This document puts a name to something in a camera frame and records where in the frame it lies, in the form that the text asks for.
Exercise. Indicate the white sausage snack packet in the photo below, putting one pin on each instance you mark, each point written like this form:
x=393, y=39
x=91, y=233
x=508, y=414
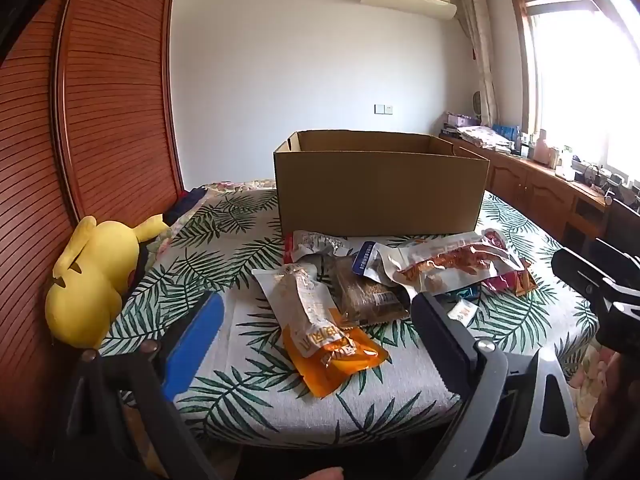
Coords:
x=300, y=305

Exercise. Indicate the folded floral cloth stack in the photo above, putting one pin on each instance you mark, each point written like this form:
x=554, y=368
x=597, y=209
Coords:
x=484, y=137

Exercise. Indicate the white packet red chicken print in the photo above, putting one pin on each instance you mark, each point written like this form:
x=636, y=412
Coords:
x=450, y=260

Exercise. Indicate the pale patterned curtain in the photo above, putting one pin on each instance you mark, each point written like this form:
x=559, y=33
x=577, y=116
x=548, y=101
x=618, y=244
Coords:
x=479, y=50

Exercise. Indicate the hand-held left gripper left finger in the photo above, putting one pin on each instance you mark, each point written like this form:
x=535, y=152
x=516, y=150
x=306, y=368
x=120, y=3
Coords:
x=196, y=345

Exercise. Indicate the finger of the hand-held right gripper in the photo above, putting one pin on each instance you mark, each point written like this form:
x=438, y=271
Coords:
x=617, y=250
x=580, y=270

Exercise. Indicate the orange snack packet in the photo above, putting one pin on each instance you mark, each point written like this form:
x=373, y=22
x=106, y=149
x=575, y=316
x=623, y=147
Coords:
x=332, y=365

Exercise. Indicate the floral blanket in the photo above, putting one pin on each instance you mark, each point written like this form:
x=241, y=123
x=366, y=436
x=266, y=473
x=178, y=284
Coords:
x=240, y=186

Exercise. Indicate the yellow plush toy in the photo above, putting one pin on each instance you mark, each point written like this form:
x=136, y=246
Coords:
x=95, y=285

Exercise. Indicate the small round mirror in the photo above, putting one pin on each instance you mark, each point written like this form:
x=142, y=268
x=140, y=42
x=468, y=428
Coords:
x=477, y=102

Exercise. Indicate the teal snack packet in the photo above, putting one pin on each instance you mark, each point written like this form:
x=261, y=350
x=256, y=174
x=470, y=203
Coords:
x=462, y=294

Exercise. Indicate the pink bottle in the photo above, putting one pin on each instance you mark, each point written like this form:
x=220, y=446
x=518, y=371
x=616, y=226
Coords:
x=540, y=147

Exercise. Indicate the brown bread packet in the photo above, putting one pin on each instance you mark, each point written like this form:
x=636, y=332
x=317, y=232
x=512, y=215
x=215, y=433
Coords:
x=367, y=292

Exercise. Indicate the purple box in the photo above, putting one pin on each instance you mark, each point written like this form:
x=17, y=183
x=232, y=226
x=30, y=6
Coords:
x=462, y=120

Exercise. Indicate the wooden low cabinet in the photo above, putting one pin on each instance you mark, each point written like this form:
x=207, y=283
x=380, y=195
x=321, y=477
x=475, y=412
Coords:
x=530, y=185

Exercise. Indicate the pink red snack packet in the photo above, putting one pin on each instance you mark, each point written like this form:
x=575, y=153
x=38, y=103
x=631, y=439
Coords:
x=505, y=280

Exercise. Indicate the black chair back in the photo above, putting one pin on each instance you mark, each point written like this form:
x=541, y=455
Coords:
x=622, y=225

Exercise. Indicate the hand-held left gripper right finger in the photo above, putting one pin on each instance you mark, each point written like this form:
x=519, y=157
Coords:
x=442, y=345

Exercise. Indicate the white wall socket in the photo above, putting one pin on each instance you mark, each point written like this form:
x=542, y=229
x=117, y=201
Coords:
x=383, y=108

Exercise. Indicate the blue box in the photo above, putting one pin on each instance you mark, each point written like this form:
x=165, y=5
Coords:
x=506, y=131

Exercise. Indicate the wooden framed window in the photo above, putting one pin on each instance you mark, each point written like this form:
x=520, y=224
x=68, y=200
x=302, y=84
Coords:
x=580, y=60

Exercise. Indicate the brown cardboard box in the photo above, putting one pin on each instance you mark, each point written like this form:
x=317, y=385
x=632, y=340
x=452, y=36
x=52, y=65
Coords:
x=380, y=185

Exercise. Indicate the person's right hand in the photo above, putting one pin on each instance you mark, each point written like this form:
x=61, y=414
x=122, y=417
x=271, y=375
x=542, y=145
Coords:
x=612, y=395

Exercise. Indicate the dark clothes pile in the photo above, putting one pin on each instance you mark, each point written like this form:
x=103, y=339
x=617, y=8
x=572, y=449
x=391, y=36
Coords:
x=186, y=205

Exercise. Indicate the white packet blue label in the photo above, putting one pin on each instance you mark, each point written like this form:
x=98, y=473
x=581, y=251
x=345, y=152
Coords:
x=367, y=260

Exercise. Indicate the grey white snack packet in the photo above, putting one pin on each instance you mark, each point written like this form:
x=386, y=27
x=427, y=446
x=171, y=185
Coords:
x=312, y=246

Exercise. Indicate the leaf print bedsheet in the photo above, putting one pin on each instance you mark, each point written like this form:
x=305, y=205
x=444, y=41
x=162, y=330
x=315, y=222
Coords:
x=240, y=390

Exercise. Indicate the small white sachet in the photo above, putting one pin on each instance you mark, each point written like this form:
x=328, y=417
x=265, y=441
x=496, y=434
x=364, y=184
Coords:
x=461, y=311

